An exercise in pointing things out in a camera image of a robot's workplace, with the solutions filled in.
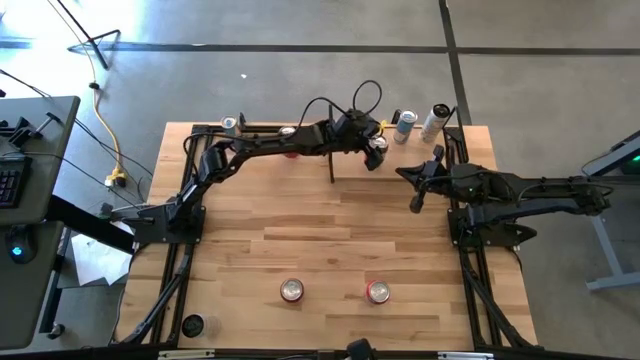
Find grey metal table frame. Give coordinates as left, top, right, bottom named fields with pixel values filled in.
left=579, top=129, right=640, bottom=292

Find black floor cable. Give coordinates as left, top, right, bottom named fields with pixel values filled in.
left=0, top=67, right=156, bottom=201

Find black aluminium table frame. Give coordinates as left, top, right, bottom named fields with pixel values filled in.
left=117, top=110, right=539, bottom=354

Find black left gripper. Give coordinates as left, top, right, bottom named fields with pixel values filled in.
left=329, top=109, right=389, bottom=172

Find yellow power cable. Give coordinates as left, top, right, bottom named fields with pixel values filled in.
left=47, top=0, right=127, bottom=189

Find red Fanta can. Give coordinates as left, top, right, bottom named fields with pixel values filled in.
left=365, top=279, right=392, bottom=306
left=368, top=134, right=390, bottom=155

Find black tripod stand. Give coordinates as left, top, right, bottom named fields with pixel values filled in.
left=54, top=0, right=122, bottom=70

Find wooden shelf with black posts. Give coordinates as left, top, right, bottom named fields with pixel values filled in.
left=327, top=103, right=471, bottom=185

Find black computer mouse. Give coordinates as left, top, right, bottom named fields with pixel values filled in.
left=4, top=224, right=39, bottom=265

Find white paper sheets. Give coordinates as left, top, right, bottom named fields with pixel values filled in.
left=69, top=234, right=136, bottom=287

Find silver aluminium bracket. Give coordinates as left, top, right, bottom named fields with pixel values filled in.
left=157, top=349, right=216, bottom=360
left=437, top=351, right=495, bottom=360

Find dark rounded object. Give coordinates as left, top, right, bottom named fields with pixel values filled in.
left=345, top=338, right=377, bottom=360

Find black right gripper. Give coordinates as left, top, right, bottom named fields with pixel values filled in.
left=394, top=145, right=469, bottom=215

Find black desk clamp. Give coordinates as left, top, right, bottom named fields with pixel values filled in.
left=0, top=112, right=64, bottom=149

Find black desk leg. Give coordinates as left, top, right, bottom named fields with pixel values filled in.
left=38, top=193, right=139, bottom=341

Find blue striped slim can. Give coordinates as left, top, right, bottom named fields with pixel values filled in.
left=392, top=109, right=419, bottom=145

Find black keyboard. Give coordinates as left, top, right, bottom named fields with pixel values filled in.
left=0, top=155, right=34, bottom=210

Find Red Bull slim can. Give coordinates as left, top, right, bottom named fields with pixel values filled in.
left=220, top=114, right=242, bottom=137

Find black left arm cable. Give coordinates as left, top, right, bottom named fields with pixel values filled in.
left=297, top=78, right=384, bottom=131

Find grey desk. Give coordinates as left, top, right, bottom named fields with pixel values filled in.
left=0, top=95, right=81, bottom=351

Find red Coca-Cola can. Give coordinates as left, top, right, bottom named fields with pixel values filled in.
left=277, top=125, right=301, bottom=160
left=279, top=277, right=305, bottom=305

